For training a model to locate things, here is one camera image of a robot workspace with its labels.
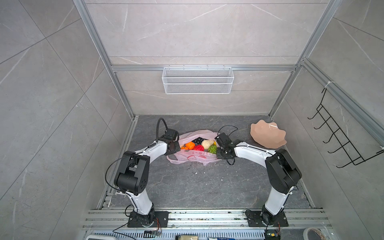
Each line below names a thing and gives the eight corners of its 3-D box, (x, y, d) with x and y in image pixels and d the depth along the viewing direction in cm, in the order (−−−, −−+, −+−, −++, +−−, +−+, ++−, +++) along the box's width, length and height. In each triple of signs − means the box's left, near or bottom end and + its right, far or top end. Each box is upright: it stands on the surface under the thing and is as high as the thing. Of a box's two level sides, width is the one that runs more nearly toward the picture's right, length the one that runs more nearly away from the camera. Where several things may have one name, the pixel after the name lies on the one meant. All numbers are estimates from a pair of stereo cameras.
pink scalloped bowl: (255, 150, 102) (258, 146, 97) (247, 125, 117) (249, 120, 112) (287, 150, 102) (291, 146, 97) (275, 125, 117) (279, 120, 112)
